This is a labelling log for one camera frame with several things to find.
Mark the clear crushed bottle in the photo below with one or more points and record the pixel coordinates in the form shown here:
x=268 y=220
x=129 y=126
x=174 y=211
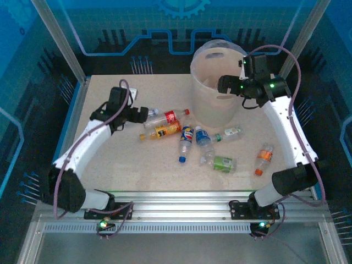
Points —
x=152 y=112

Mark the orange juice bottle black label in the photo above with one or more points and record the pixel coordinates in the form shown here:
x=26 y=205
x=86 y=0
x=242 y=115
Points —
x=163 y=131

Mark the red label cola bottle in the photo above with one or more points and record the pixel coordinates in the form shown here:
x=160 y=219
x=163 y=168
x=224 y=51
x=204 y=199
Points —
x=170 y=116

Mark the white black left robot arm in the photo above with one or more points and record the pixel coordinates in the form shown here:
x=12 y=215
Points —
x=82 y=145

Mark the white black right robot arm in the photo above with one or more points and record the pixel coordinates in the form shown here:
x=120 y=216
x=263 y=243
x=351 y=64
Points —
x=286 y=129

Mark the beige plastic bin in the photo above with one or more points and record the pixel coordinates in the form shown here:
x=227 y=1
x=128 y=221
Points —
x=211 y=110

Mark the green cap bottle white label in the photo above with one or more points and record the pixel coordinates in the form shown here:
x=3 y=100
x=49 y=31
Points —
x=231 y=132

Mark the blue pepsi bottle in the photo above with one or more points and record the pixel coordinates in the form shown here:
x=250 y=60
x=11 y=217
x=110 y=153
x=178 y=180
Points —
x=187 y=136

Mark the orange label bottle orange cap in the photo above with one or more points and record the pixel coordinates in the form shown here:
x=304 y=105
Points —
x=264 y=156

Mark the blue label water bottle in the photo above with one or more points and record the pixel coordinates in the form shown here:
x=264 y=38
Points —
x=203 y=137

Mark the green label clear bottle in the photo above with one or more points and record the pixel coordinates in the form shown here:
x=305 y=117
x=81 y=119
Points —
x=224 y=163

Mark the black connector with green light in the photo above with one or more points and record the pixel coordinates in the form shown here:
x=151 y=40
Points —
x=104 y=225
x=261 y=226

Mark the aluminium right frame post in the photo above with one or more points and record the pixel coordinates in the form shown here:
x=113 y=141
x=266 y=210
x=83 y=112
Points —
x=302 y=38

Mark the aluminium frame post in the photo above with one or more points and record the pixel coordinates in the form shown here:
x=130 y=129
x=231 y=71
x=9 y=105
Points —
x=59 y=41
x=302 y=38

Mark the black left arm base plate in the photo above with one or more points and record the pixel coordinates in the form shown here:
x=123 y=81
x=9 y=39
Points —
x=123 y=210

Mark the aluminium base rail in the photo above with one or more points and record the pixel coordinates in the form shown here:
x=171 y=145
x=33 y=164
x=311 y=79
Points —
x=178 y=203

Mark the aluminium left frame post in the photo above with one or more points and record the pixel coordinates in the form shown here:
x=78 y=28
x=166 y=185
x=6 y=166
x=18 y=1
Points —
x=59 y=41

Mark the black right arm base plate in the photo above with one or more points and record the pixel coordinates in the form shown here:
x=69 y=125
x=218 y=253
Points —
x=239 y=210

